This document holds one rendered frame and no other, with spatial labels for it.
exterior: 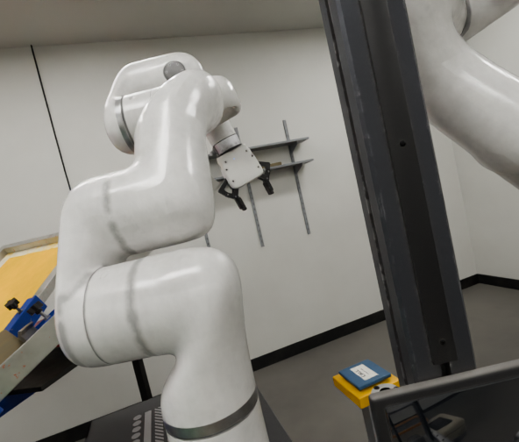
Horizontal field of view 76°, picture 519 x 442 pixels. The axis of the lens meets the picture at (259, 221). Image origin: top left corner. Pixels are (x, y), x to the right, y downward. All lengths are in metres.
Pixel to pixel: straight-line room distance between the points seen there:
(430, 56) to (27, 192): 2.87
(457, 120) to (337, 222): 2.98
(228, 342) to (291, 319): 2.96
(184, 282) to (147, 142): 0.17
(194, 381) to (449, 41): 0.42
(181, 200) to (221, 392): 0.18
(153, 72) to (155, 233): 0.32
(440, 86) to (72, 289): 0.42
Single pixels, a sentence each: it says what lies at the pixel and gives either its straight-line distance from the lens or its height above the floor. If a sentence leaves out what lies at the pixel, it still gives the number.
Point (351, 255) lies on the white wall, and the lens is 3.47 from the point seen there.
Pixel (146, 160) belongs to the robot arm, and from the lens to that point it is 0.37.
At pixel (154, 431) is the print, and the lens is 1.08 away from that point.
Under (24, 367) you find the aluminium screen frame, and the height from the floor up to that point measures 1.31.
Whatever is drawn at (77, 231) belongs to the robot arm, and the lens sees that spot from 0.37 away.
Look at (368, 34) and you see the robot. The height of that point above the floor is 1.59.
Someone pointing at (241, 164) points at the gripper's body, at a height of 1.59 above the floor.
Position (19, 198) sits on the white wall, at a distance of 3.05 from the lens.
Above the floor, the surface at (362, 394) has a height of 0.95.
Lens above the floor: 1.48
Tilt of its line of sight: 3 degrees down
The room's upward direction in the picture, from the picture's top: 13 degrees counter-clockwise
